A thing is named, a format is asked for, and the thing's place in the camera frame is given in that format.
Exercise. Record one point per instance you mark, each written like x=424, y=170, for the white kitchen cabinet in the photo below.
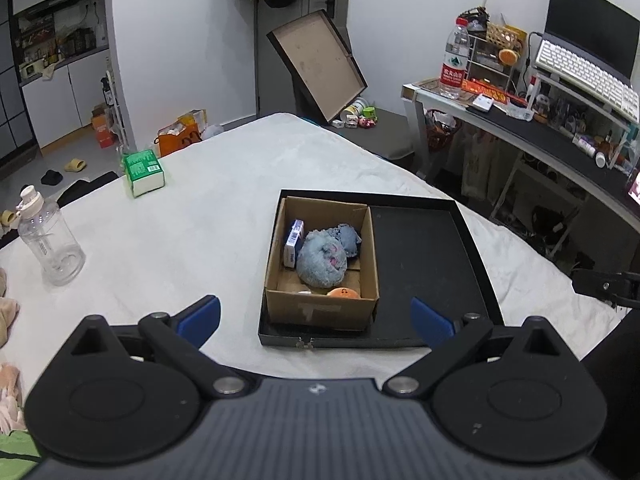
x=60, y=100

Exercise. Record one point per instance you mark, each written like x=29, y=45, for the dark rounded object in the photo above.
x=620, y=360

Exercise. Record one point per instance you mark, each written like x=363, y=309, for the clear plastic drinking bottle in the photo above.
x=50, y=245

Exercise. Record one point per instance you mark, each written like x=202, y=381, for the orange paper bag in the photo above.
x=182, y=135

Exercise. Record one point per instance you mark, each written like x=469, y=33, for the green cloth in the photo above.
x=15, y=452

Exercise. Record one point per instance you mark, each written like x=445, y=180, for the white slim rack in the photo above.
x=114, y=105

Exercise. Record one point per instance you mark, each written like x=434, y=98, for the lit phone screen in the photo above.
x=635, y=189

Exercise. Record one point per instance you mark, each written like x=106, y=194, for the red basket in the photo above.
x=441, y=129

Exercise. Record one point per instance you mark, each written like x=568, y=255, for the green cup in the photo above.
x=369, y=112

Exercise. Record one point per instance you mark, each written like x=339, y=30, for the blue white tissue packet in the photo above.
x=294, y=242

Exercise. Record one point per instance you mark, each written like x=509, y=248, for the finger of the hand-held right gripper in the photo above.
x=605, y=285

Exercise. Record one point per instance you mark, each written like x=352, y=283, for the orange cardboard carton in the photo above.
x=103, y=129

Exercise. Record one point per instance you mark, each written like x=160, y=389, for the burger plush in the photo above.
x=509, y=56

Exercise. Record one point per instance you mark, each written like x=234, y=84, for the white jar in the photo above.
x=356, y=108

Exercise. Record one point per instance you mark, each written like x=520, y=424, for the black monitor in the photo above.
x=595, y=25

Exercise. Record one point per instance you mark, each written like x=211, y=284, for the black box lid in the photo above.
x=320, y=65

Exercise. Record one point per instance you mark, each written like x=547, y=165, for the pink fluffy cloth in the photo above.
x=10, y=400

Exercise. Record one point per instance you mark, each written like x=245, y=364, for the white card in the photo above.
x=482, y=103

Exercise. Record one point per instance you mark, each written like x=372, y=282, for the black slipper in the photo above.
x=50, y=177

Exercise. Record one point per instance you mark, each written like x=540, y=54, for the white black desk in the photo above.
x=530, y=130

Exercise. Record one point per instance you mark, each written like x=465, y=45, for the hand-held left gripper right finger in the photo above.
x=430, y=320

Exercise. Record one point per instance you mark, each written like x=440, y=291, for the black chair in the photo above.
x=87, y=188

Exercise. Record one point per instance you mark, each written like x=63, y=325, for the coat stand pole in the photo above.
x=257, y=60

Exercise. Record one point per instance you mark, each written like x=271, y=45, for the brown cardboard box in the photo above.
x=320, y=310

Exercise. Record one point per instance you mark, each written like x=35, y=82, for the orange burger toy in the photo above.
x=344, y=293

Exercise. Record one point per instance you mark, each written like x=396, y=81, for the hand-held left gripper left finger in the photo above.
x=200, y=317

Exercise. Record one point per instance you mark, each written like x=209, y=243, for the red flat box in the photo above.
x=492, y=92

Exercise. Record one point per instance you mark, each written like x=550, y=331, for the woven basket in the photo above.
x=505, y=35

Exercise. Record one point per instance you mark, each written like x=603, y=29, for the black shallow tray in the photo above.
x=425, y=250

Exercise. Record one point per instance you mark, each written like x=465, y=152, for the black low bench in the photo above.
x=395, y=135

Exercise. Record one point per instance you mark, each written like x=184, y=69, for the white keyboard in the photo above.
x=585, y=77

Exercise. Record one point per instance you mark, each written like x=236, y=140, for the blue fluffy cloth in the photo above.
x=350, y=240

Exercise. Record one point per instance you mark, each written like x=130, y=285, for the red label water bottle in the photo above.
x=454, y=60

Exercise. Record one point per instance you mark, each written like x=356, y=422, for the yellow slipper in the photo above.
x=75, y=165

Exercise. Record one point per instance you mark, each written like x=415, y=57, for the pink small toy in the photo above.
x=369, y=122

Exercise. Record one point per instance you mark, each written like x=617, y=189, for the beige cloth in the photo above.
x=7, y=310

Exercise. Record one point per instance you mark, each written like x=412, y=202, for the beige tote bag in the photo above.
x=480, y=160

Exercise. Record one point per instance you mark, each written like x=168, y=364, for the green tissue pack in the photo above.
x=142, y=165

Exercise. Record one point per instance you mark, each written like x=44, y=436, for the grey plush toy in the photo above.
x=320, y=260

